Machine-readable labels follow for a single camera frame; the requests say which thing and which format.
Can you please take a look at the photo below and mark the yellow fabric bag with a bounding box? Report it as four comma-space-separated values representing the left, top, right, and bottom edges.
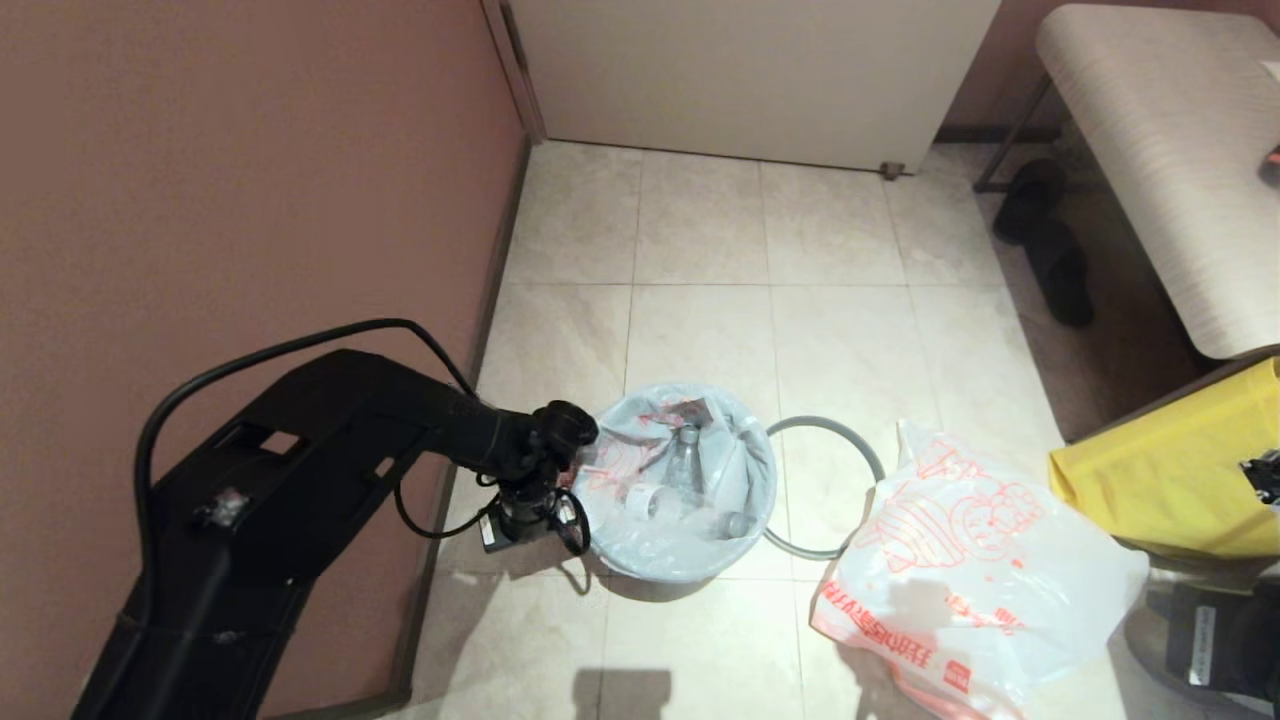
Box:
1047, 355, 1280, 559

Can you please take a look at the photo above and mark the beige wood-grain bench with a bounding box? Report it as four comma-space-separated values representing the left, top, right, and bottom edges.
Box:
1037, 3, 1280, 359

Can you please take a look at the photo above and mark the used white red-print trash bag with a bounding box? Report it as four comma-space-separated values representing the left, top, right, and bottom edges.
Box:
572, 382, 779, 584

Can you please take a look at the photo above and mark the clear plastic bottle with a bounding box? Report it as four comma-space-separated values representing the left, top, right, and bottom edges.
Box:
668, 425, 706, 501
625, 480, 751, 541

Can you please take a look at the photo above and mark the black slipper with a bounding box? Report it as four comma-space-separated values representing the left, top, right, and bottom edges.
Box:
1020, 216, 1093, 326
992, 158, 1066, 244

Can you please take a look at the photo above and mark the grey round cushion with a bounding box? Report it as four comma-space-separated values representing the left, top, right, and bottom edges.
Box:
1122, 590, 1280, 720

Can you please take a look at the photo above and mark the grey metal bench leg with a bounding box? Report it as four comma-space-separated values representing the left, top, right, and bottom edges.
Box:
972, 75, 1053, 193

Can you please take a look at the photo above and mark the white door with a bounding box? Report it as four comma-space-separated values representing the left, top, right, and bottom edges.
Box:
505, 0, 1001, 176

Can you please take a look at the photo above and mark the beige door frame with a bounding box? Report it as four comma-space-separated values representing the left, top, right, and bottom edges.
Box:
482, 0, 549, 144

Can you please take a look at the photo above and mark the grey bin retaining ring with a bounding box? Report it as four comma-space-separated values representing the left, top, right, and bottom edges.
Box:
765, 416, 887, 559

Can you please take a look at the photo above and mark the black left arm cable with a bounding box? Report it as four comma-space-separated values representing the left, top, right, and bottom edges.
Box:
135, 318, 593, 720

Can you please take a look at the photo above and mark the new white red-print plastic bag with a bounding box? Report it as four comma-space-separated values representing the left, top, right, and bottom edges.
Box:
810, 420, 1151, 720

